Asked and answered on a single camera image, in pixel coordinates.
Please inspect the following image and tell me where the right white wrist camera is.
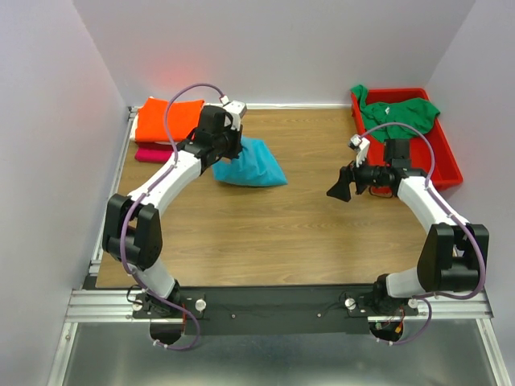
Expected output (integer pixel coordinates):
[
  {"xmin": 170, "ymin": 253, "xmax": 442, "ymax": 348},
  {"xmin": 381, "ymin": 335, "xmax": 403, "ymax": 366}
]
[{"xmin": 348, "ymin": 134, "xmax": 370, "ymax": 167}]

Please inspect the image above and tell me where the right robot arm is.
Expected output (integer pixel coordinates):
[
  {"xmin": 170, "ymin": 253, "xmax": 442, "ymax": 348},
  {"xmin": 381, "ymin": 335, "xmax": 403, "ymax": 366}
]
[{"xmin": 327, "ymin": 135, "xmax": 489, "ymax": 315}]

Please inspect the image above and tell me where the folded orange t shirt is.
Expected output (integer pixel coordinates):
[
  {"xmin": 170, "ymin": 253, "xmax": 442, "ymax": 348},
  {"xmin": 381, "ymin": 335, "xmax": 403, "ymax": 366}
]
[{"xmin": 134, "ymin": 96, "xmax": 205, "ymax": 144}]

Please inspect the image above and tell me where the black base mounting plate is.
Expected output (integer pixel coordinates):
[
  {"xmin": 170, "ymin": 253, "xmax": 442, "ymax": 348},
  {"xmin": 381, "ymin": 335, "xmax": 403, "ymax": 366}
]
[{"xmin": 133, "ymin": 284, "xmax": 418, "ymax": 335}]

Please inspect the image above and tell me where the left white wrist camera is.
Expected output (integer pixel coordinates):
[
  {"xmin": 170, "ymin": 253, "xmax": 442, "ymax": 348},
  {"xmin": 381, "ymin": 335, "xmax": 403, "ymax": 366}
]
[{"xmin": 220, "ymin": 96, "xmax": 247, "ymax": 128}]

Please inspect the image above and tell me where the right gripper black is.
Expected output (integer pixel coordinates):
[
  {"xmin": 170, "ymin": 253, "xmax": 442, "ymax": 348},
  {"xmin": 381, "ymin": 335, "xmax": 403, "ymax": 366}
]
[{"xmin": 326, "ymin": 150, "xmax": 389, "ymax": 202}]

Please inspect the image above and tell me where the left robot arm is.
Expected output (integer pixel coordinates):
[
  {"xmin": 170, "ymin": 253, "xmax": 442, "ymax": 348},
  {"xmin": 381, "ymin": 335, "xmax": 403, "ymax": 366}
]
[{"xmin": 102, "ymin": 101, "xmax": 247, "ymax": 318}]

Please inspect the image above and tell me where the green t shirt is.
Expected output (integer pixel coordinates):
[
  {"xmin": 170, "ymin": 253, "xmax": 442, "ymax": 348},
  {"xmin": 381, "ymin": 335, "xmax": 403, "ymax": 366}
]
[{"xmin": 350, "ymin": 84, "xmax": 440, "ymax": 142}]

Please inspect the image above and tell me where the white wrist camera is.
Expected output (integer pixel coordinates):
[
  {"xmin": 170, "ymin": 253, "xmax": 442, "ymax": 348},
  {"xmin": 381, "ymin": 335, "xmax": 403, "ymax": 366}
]
[
  {"xmin": 348, "ymin": 134, "xmax": 370, "ymax": 167},
  {"xmin": 220, "ymin": 96, "xmax": 247, "ymax": 128}
]

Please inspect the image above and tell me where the teal blue t shirt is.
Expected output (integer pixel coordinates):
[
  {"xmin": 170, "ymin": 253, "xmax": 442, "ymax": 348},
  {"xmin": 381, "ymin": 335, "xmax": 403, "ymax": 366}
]
[{"xmin": 212, "ymin": 137, "xmax": 288, "ymax": 187}]

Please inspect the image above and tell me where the folded white t shirt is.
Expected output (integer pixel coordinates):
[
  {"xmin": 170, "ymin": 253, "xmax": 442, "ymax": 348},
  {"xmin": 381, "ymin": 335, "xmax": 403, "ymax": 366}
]
[{"xmin": 130, "ymin": 96, "xmax": 211, "ymax": 146}]

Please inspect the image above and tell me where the red plastic bin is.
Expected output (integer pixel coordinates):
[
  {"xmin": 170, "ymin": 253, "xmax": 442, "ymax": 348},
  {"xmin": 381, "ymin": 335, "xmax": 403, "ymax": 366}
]
[{"xmin": 352, "ymin": 101, "xmax": 463, "ymax": 191}]

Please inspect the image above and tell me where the aluminium frame rail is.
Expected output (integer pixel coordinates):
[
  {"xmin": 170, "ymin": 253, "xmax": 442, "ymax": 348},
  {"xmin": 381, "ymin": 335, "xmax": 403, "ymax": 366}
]
[{"xmin": 64, "ymin": 289, "xmax": 493, "ymax": 323}]

